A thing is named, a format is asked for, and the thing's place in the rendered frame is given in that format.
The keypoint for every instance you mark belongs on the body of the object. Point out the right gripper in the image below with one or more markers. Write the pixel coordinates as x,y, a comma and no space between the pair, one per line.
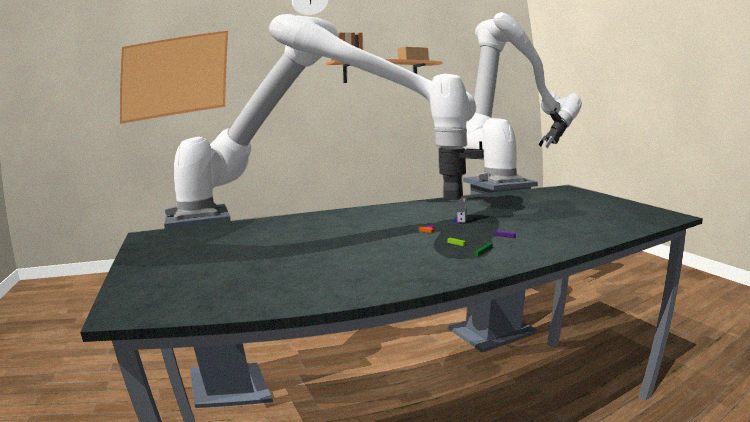
452,164

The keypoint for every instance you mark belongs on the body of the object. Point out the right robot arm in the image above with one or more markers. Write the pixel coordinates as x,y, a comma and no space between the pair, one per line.
198,168

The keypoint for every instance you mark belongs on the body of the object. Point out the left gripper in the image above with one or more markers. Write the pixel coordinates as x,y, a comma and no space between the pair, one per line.
558,127

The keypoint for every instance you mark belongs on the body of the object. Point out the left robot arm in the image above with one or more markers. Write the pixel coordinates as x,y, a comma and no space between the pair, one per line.
498,138

